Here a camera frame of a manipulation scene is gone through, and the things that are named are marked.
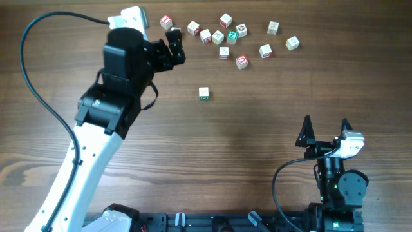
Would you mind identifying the green Z letter block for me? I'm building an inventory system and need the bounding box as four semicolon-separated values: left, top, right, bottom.
226;30;238;44

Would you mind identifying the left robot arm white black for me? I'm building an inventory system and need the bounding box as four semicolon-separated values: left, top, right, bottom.
26;28;185;231

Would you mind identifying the yellow edged white block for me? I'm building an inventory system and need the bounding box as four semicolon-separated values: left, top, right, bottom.
285;36;300;51

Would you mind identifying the red I letter block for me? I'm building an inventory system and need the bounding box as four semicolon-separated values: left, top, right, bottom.
160;15;173;30

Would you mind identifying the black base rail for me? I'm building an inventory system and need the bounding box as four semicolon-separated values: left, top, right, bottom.
82;211;364;232

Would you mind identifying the white block dark picture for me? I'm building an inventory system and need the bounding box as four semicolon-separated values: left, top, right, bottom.
236;24;247;38

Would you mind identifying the white block red side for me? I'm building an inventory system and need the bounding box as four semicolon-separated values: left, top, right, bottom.
187;21;200;36

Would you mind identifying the white block green side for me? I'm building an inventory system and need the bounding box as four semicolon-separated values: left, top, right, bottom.
199;87;209;101

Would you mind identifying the white block red A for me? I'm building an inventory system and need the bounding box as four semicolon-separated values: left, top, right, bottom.
200;29;212;44

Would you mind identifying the red U letter block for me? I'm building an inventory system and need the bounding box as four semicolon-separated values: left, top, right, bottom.
236;54;248;70

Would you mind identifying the white block red bottom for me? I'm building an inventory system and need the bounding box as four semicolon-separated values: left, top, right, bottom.
259;44;273;59

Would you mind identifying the white block tan picture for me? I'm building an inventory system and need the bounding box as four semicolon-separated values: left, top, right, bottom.
267;21;279;35

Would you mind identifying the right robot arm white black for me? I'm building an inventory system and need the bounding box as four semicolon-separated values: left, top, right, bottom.
295;115;369;232

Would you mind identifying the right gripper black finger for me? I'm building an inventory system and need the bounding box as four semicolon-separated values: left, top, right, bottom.
295;115;316;148
341;118;353;134

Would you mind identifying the white block red sketch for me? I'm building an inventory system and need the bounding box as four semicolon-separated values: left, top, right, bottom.
219;47;229;60

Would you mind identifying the white block yellow side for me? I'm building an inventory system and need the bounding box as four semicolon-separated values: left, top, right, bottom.
212;30;225;45

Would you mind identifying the red M letter block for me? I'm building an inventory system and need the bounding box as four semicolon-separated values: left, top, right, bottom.
220;13;232;28

